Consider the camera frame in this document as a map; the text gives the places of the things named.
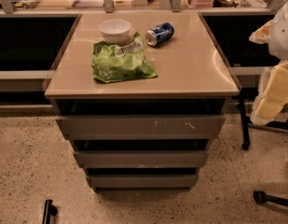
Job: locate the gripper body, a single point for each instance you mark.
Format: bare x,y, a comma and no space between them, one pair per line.
282,36

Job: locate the green chip bag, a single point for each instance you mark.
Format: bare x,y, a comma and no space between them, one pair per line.
114,63

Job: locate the white bowl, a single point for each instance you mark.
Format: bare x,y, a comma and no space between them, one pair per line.
115,31

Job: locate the grey drawer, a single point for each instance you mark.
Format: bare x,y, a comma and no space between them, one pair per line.
140,127
141,159
141,181

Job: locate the black table leg with caster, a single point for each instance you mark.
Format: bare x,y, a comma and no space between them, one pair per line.
244,124

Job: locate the grey top drawer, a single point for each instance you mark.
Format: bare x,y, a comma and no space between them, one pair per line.
140,127

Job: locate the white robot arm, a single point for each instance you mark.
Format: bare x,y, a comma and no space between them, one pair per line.
275,34

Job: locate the grey drawer cabinet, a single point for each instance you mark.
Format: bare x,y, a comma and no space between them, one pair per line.
192,79

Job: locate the black chair base leg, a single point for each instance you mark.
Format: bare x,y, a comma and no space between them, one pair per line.
262,197

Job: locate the blue soda can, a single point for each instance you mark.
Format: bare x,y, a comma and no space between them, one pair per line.
159,34

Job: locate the grey bottom drawer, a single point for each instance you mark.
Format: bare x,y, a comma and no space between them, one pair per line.
141,181

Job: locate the black object on floor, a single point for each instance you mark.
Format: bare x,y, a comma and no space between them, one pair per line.
50,212

